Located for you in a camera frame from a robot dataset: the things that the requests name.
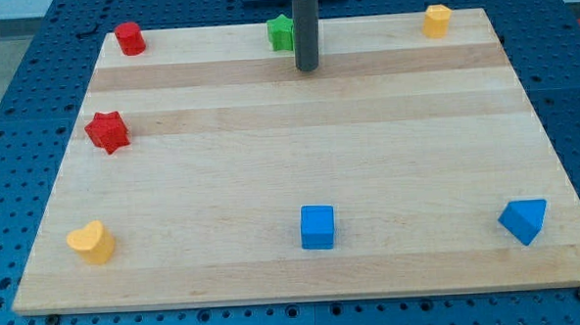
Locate red star block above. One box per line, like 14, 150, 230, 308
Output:
84, 112, 130, 155

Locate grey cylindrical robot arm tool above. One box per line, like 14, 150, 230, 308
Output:
292, 0, 319, 72

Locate green star block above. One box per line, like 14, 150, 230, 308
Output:
266, 14, 294, 52

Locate yellow heart block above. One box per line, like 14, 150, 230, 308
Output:
66, 220, 116, 265

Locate red cylinder block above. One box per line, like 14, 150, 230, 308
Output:
114, 22, 147, 56

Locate blue cube block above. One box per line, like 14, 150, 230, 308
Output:
300, 205, 335, 250

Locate light wooden board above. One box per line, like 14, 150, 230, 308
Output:
13, 8, 580, 315

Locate blue triangle block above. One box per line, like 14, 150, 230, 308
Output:
498, 199, 548, 247

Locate yellow pentagon block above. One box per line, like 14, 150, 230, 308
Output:
421, 4, 452, 39

